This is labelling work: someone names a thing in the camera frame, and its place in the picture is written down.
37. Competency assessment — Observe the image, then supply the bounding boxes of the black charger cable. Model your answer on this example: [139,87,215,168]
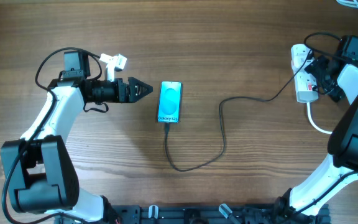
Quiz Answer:
[163,49,315,172]

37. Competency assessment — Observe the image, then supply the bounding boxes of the blue screen Galaxy smartphone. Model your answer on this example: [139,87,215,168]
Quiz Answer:
[157,81,182,123]

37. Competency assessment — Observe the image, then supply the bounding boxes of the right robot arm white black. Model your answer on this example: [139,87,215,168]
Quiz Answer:
[271,35,358,223]

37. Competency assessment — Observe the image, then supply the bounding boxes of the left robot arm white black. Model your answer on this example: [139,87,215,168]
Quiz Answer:
[1,47,153,223]

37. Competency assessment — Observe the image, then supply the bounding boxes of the white power strip socket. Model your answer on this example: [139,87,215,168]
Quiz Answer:
[291,44,318,103]

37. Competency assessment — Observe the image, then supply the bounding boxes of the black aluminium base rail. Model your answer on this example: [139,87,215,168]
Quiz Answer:
[110,204,331,224]

